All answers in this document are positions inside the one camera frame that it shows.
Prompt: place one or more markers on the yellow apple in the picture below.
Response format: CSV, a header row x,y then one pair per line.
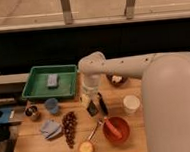
x,y
86,147

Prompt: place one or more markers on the orange carrot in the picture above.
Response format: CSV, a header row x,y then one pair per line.
x,y
113,130

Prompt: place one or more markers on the bunch of red grapes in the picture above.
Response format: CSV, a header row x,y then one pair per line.
x,y
69,126

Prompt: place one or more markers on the blue cloth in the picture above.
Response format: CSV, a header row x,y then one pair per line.
x,y
50,129

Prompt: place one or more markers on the white paper cup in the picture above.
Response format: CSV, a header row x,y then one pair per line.
x,y
131,104

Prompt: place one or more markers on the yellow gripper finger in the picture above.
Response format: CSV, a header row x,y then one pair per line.
x,y
84,100

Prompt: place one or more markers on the blue plastic cup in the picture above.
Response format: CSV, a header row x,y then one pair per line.
x,y
52,105

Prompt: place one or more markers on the banana pieces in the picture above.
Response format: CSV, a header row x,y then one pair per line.
x,y
116,79

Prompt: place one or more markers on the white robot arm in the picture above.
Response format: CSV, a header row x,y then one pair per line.
x,y
165,92

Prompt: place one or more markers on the green plastic tray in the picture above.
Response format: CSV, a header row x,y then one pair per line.
x,y
36,85

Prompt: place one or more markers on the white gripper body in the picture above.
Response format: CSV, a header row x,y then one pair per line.
x,y
90,84

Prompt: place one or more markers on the small metal cup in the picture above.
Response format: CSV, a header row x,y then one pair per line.
x,y
32,113

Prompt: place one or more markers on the dark red bowl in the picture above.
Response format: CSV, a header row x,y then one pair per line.
x,y
116,85

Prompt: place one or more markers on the blue sponge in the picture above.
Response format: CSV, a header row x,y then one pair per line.
x,y
52,80

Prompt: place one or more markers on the black handled knife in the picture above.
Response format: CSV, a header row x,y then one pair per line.
x,y
102,105

